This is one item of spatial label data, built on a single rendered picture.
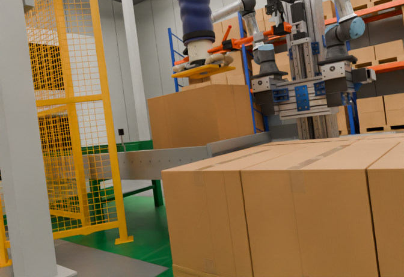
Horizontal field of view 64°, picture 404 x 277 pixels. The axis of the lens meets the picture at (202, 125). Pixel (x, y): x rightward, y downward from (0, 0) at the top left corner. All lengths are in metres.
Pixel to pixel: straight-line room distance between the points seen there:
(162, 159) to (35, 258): 0.85
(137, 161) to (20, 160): 0.72
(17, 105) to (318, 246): 1.54
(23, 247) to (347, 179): 1.56
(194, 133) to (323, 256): 1.20
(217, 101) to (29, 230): 1.22
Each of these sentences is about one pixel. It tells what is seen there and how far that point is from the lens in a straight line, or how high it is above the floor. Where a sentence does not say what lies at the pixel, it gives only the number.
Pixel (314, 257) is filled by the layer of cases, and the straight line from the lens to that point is 1.10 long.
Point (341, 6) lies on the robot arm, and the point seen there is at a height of 1.34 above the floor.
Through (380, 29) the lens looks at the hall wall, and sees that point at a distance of 10.47.
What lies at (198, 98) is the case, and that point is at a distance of 2.00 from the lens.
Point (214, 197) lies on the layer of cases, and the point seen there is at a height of 0.44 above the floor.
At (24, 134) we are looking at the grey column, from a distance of 1.91.
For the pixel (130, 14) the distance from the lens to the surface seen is 5.47.
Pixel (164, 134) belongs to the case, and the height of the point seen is 0.68.
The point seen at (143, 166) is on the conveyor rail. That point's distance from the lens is 2.17.
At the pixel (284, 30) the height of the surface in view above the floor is 1.17.
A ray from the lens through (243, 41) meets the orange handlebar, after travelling 2.03.
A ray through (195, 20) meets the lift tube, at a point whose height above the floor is 1.39.
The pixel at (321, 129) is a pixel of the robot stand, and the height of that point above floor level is 0.57.
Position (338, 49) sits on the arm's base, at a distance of 2.38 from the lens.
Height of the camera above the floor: 0.71
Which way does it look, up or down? level
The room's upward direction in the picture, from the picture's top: 7 degrees counter-clockwise
